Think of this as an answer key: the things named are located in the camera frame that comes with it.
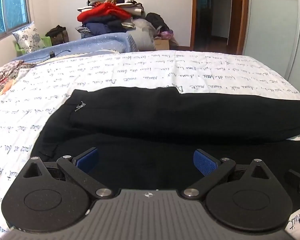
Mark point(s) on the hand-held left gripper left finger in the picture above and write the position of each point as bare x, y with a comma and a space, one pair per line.
88, 159

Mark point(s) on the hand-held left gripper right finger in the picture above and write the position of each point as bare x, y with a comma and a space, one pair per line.
202, 161

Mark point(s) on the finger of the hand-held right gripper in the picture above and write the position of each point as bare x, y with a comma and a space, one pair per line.
298, 180

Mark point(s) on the black pants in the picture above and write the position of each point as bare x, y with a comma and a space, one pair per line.
140, 115

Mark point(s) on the white script-printed bedspread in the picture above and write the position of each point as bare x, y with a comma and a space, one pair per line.
140, 67

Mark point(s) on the striped floral blanket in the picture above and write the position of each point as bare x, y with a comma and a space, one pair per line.
5, 76

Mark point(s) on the cardboard box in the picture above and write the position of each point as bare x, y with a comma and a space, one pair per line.
162, 44

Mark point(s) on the brown bag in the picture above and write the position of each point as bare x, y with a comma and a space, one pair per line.
57, 35

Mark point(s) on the pink bag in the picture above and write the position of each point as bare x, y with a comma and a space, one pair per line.
168, 33

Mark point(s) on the navy garment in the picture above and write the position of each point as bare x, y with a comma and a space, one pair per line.
102, 25

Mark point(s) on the floral pillow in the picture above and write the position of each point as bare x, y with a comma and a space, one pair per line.
27, 37

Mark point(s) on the black bag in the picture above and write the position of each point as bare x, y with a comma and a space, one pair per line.
157, 21

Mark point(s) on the red garment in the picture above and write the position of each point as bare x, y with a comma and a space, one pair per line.
102, 11

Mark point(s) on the white flower-print wardrobe door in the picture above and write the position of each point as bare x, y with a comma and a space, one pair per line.
272, 25

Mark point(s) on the black white striped cloth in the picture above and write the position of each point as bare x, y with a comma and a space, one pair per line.
132, 6

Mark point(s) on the window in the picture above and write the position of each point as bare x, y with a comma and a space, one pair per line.
7, 7

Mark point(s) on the brown wooden door frame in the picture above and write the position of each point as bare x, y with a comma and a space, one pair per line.
236, 15

